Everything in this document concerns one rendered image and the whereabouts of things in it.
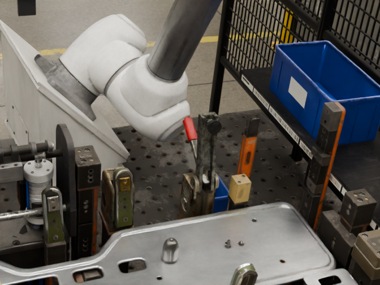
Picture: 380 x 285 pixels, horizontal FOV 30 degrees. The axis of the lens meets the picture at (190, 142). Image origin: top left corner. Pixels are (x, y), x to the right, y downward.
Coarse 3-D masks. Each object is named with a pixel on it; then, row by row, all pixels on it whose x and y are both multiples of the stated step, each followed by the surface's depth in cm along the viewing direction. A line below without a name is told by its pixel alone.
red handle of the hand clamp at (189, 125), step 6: (186, 120) 154; (192, 120) 155; (186, 126) 154; (192, 126) 154; (186, 132) 154; (192, 132) 153; (192, 138) 153; (192, 144) 153; (192, 150) 153; (204, 174) 150; (204, 180) 150
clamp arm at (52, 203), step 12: (48, 192) 137; (60, 192) 138; (48, 204) 137; (60, 204) 138; (48, 216) 138; (60, 216) 139; (48, 228) 139; (60, 228) 140; (48, 240) 140; (60, 240) 141
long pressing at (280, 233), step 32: (160, 224) 147; (192, 224) 148; (224, 224) 149; (256, 224) 150; (288, 224) 151; (96, 256) 137; (128, 256) 138; (160, 256) 139; (192, 256) 140; (224, 256) 141; (256, 256) 142; (288, 256) 143; (320, 256) 144
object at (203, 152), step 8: (200, 120) 144; (208, 120) 143; (216, 120) 142; (200, 128) 144; (208, 128) 141; (216, 128) 142; (200, 136) 145; (208, 136) 146; (216, 136) 146; (200, 144) 145; (208, 144) 147; (216, 144) 147; (200, 152) 146; (208, 152) 148; (200, 160) 147; (208, 160) 149; (200, 168) 148; (208, 168) 150; (200, 176) 148; (208, 176) 151; (200, 184) 149; (208, 184) 152
